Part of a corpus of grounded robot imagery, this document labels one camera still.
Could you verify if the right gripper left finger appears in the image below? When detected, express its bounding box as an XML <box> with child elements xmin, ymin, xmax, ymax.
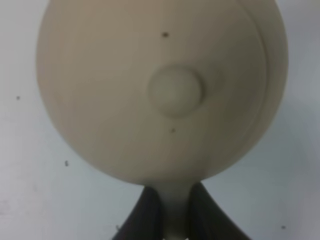
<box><xmin>114</xmin><ymin>187</ymin><xmax>164</xmax><ymax>240</ymax></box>

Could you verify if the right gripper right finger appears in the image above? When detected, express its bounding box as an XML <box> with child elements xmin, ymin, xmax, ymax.
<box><xmin>188</xmin><ymin>183</ymin><xmax>250</xmax><ymax>240</ymax></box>

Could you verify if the beige teapot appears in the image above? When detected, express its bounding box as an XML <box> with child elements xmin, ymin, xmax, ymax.
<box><xmin>36</xmin><ymin>0</ymin><xmax>271</xmax><ymax>240</ymax></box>

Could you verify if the large beige teapot saucer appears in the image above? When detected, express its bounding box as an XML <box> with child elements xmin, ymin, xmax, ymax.
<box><xmin>200</xmin><ymin>0</ymin><xmax>289</xmax><ymax>180</ymax></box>

